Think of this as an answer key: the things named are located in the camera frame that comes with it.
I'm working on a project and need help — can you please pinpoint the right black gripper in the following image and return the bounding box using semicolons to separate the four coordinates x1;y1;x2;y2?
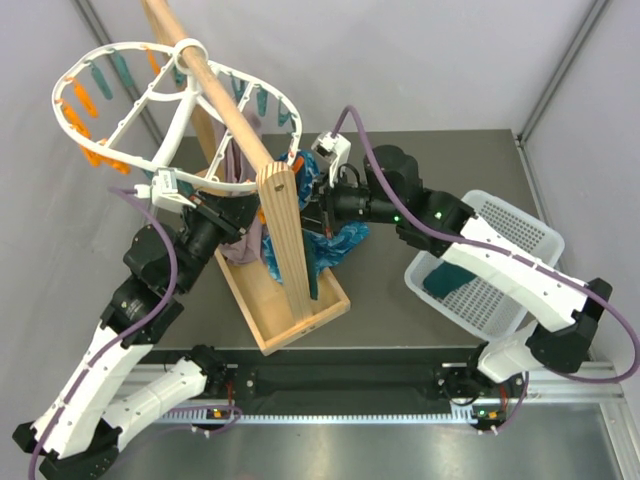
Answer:
289;168;401;241

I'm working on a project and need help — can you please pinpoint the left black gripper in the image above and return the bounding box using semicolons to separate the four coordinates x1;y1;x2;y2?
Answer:
177;187;267;293

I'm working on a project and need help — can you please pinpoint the blue patterned cloth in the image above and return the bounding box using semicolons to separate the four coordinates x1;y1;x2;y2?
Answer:
261;150;370;283

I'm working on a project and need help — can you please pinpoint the dark teal sock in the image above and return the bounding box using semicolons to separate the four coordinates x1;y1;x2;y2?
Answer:
302;230;319;301
422;262;476;299

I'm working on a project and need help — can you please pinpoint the white round clip hanger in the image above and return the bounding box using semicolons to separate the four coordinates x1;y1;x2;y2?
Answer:
51;37;304;194

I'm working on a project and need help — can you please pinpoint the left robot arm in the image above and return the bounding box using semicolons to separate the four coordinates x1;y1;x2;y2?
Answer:
12;192;260;479

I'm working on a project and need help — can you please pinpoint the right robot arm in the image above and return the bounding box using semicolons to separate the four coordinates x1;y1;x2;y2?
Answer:
302;135;612;396

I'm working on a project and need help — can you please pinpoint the lilac cloth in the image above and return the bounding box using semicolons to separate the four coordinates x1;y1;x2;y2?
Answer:
199;109;266;266

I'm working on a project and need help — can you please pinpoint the wooden rod stand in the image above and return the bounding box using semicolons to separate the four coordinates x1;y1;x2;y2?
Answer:
143;1;351;355

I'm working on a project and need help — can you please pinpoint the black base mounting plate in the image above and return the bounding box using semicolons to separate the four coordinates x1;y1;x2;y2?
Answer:
124;349;526;406

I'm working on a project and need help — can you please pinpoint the white perforated plastic basket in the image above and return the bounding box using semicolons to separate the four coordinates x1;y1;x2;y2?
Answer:
404;190;582;342

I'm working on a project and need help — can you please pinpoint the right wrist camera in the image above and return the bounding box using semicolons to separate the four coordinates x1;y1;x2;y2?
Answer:
311;132;351;187

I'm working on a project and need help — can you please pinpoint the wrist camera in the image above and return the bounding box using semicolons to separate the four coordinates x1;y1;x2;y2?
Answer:
134;168;196;213
311;132;351;187

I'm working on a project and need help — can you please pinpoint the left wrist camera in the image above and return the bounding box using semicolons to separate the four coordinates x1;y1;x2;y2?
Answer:
134;168;196;213

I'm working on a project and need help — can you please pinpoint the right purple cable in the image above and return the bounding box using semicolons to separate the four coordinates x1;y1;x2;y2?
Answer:
333;105;640;436

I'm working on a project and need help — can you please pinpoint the purple cable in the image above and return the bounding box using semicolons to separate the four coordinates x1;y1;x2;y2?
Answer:
27;187;179;479
333;105;640;436

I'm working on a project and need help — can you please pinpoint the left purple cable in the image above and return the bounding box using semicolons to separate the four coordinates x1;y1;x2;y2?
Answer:
27;187;179;479

